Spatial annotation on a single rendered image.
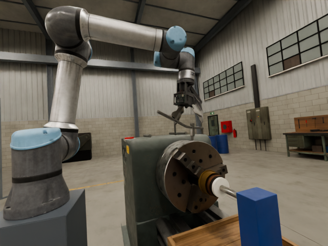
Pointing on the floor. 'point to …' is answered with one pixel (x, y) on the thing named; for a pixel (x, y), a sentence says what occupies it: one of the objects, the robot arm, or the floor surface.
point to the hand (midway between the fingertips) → (188, 124)
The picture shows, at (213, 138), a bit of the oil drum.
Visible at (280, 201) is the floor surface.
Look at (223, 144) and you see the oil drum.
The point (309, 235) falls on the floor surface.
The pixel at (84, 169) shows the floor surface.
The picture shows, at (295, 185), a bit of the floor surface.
